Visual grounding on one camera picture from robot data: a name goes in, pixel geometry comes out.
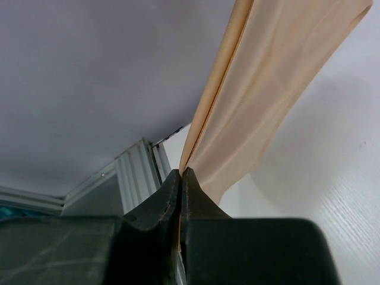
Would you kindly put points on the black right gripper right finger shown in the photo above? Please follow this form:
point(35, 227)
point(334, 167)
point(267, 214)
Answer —
point(219, 249)

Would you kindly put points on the aluminium rail frame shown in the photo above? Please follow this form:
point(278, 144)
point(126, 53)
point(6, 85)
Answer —
point(116, 189)

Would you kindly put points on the peach cloth napkin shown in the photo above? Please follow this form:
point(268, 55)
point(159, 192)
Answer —
point(288, 125)

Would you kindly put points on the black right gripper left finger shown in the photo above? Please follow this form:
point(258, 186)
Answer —
point(137, 248)

